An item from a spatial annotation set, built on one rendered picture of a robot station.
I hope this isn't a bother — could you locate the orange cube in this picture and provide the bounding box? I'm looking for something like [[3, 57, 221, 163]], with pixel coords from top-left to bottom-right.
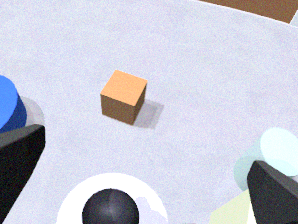
[[100, 69, 148, 125]]

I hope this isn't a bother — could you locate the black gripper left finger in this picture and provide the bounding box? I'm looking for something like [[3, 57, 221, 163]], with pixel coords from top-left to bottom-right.
[[0, 124, 45, 224]]

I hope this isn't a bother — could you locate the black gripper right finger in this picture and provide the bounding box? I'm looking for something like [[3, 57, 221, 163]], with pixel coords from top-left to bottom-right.
[[246, 160, 298, 224]]

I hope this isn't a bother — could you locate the pale cyan cylinder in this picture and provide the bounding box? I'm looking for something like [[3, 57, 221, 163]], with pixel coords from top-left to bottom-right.
[[233, 127, 298, 192]]

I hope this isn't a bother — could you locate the french press coffee maker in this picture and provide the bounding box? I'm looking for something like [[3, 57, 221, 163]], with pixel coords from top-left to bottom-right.
[[56, 172, 169, 224]]

